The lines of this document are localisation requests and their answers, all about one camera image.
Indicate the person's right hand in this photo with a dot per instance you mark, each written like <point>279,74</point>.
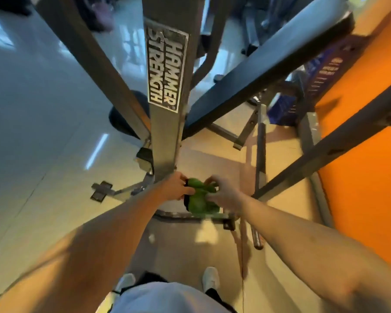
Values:
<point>227,195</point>

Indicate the person's left hand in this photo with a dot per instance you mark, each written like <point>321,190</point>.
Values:
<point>174,185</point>

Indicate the green cleaning cloth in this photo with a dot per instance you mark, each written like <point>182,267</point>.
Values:
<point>201,200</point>

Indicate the grey steel gym machine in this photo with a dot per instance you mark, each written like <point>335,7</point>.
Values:
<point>169,127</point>

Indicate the person's left forearm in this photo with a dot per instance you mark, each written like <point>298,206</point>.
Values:
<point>71,264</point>

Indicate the person's right forearm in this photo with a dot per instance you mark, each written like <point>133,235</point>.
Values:
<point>326,251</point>

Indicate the person's white right shoe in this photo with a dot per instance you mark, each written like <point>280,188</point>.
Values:
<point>210,278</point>

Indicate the person's black trousers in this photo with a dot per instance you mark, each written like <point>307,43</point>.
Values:
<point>146,278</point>

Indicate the person's white shirt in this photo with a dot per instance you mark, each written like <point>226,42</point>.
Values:
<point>163,298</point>

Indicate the dark blue stand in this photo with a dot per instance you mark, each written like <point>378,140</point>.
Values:
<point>306,81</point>

